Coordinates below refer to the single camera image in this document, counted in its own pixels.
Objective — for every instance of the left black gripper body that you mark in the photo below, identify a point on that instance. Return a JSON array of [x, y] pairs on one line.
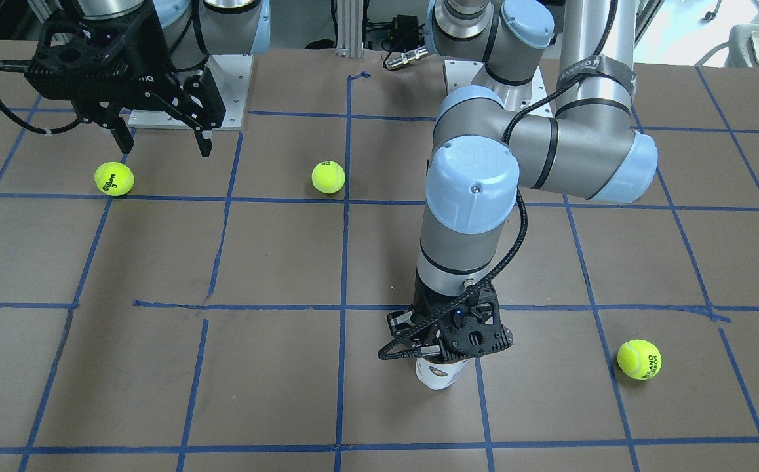
[[400, 323]]

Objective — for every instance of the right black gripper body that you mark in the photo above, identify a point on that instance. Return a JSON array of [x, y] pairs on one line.
[[154, 60]]

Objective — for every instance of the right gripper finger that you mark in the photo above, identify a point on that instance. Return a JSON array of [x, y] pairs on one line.
[[203, 139], [121, 132]]

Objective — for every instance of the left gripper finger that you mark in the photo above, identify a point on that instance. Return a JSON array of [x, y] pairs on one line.
[[402, 321]]

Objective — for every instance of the Wilson tennis ball can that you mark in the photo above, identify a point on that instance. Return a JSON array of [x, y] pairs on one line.
[[438, 376]]

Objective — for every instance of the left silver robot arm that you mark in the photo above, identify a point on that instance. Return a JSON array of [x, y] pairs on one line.
[[550, 110]]

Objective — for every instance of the tennis ball near base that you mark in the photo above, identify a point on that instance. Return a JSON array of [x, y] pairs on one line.
[[114, 179], [328, 177]]

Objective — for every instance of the tennis ball front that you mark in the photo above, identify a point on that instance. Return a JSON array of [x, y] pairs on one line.
[[639, 359]]

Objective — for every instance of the silver metal connector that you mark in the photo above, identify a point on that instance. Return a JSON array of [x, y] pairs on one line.
[[406, 59]]

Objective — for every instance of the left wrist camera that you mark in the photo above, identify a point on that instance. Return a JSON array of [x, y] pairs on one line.
[[472, 332]]

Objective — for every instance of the aluminium frame post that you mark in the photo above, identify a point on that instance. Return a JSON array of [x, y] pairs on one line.
[[349, 28]]

